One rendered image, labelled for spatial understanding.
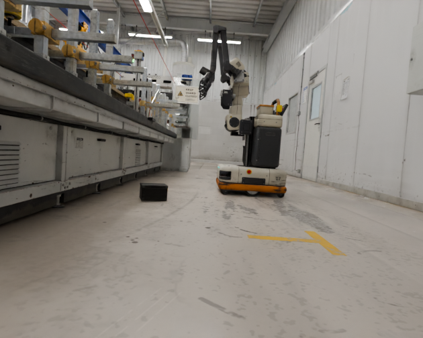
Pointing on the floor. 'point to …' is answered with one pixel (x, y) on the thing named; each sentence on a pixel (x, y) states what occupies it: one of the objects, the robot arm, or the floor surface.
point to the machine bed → (54, 159)
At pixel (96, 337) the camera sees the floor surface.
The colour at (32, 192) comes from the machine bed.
